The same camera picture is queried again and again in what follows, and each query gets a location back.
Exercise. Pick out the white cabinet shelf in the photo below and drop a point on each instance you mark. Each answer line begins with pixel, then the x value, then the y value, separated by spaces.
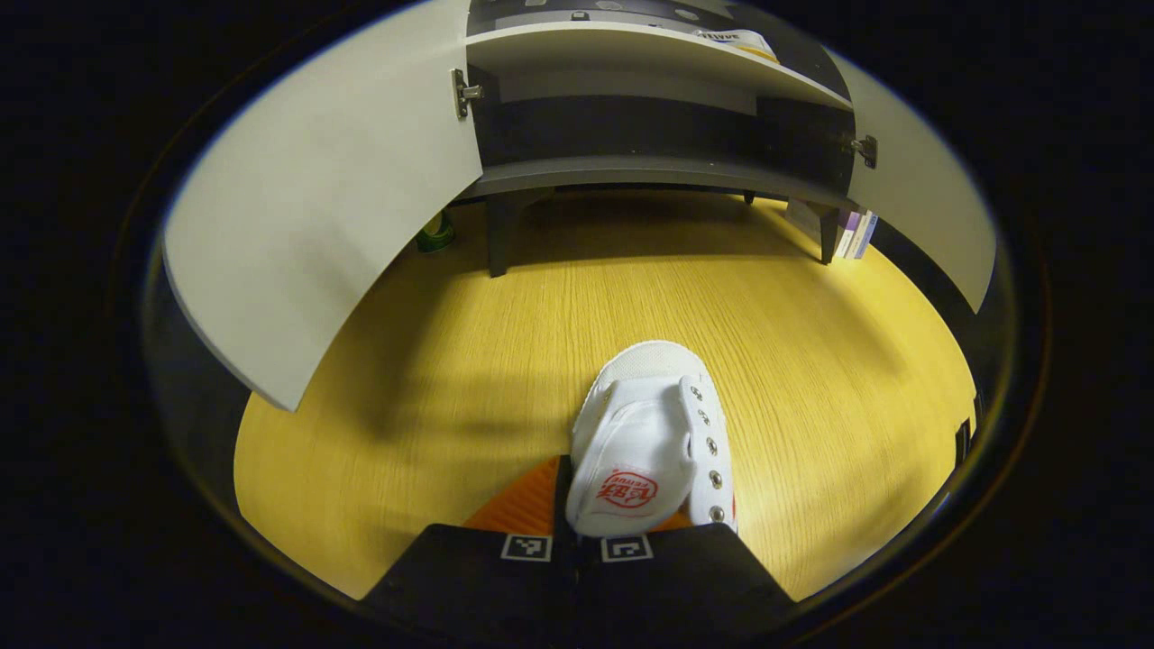
pixel 586 50

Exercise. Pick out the green plastic bottle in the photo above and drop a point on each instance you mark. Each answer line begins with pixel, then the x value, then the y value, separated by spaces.
pixel 436 234

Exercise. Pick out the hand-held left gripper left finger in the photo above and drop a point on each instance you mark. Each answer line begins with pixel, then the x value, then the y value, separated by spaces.
pixel 478 577

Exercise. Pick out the white shoe cabinet door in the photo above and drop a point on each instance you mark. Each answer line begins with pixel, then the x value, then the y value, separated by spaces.
pixel 325 198
pixel 920 189

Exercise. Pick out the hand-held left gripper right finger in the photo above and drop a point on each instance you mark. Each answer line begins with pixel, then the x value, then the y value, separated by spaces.
pixel 685 577

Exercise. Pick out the metal door hinge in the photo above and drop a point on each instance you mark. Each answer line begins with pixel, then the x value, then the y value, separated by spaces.
pixel 865 150
pixel 462 90

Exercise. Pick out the purple white booklets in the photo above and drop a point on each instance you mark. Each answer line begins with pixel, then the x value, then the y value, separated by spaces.
pixel 856 234

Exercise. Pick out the white grey shoe cabinet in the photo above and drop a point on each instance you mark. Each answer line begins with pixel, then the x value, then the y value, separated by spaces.
pixel 631 135

